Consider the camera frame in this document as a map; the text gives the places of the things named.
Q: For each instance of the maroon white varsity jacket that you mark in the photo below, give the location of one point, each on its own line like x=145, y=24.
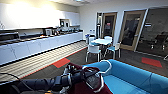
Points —
x=78, y=88

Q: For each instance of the white chair blue seat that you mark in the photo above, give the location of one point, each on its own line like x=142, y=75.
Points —
x=114, y=50
x=91, y=40

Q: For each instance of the white square table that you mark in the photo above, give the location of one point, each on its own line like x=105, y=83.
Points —
x=101, y=41

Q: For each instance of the large blue sofa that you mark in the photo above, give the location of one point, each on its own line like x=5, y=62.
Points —
x=133, y=78

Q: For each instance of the white kitchen counter cabinets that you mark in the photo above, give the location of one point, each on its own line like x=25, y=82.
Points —
x=36, y=46

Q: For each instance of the wooden framed glass door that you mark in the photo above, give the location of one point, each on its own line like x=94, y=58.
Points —
x=109, y=28
x=132, y=30

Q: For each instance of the black coffee machine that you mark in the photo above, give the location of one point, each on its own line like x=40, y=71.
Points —
x=64, y=25

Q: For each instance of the silver counter appliance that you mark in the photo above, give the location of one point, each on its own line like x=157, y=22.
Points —
x=48, y=31

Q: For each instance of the black microwave oven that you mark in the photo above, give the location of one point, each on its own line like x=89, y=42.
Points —
x=8, y=36

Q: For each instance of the white wall kitchen cabinets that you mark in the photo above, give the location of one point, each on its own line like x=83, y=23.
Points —
x=36, y=15

